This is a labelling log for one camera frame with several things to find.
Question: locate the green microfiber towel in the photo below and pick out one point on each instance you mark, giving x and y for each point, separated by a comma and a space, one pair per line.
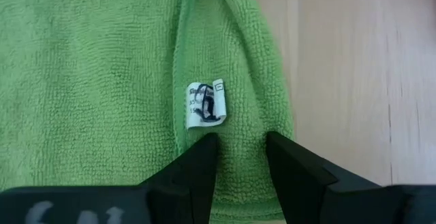
85, 81

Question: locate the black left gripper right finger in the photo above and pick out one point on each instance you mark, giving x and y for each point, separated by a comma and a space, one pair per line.
296, 183

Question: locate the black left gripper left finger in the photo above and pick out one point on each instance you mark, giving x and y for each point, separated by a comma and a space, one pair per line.
190, 183

